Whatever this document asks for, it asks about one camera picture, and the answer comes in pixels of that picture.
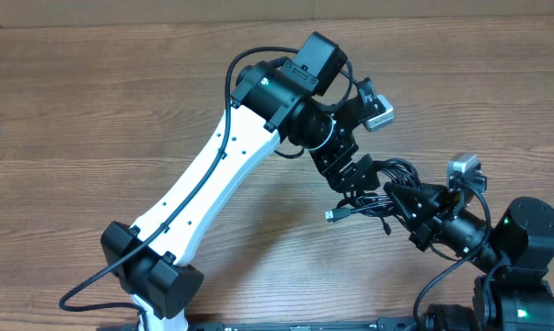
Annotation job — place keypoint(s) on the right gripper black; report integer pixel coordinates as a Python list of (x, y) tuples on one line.
[(418, 202)]

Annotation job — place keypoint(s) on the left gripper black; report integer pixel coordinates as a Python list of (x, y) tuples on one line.
[(342, 181)]

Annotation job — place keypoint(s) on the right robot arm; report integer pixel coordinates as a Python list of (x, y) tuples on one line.
[(513, 255)]

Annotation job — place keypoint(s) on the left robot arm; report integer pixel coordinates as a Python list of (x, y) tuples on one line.
[(267, 103)]

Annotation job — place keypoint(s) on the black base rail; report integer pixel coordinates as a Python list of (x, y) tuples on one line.
[(381, 324)]

